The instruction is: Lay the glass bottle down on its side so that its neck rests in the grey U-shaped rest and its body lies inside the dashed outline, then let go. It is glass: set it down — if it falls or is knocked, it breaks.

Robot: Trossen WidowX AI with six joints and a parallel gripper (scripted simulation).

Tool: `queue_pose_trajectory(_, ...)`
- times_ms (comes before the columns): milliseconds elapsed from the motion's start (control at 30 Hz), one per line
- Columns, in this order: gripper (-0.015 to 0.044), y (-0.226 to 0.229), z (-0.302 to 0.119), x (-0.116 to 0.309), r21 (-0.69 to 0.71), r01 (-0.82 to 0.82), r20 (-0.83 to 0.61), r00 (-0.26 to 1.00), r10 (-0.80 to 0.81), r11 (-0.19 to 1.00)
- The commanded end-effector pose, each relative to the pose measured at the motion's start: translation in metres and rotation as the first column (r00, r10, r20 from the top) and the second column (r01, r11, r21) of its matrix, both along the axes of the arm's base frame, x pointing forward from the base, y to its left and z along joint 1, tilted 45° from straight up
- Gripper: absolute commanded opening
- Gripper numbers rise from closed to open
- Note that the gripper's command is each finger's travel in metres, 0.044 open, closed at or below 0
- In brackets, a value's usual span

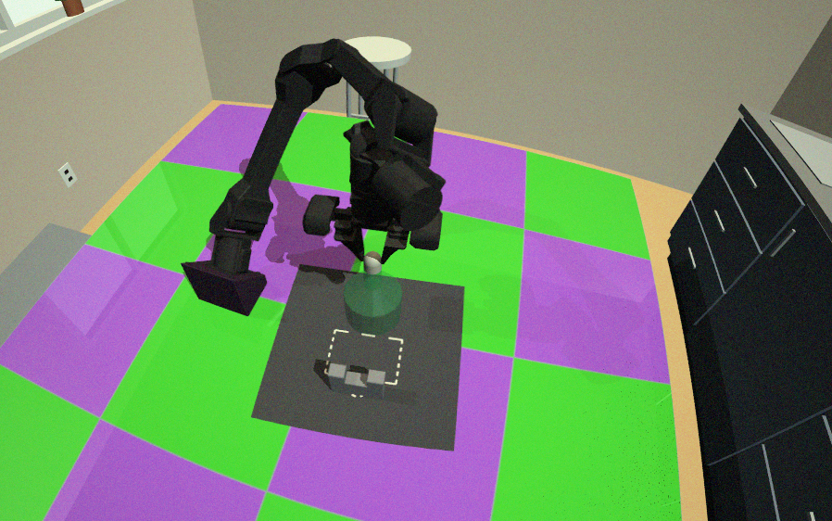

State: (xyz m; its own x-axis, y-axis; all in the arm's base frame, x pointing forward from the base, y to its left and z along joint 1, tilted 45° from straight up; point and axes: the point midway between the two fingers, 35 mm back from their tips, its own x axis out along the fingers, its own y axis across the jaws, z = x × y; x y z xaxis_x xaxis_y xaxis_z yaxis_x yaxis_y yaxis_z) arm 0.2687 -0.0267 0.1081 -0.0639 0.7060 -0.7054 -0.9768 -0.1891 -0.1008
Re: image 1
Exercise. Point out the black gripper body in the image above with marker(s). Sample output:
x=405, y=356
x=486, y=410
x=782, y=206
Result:
x=367, y=213

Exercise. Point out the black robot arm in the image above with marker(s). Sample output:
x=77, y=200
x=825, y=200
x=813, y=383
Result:
x=397, y=173

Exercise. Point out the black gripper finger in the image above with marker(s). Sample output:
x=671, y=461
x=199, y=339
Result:
x=354, y=243
x=391, y=245

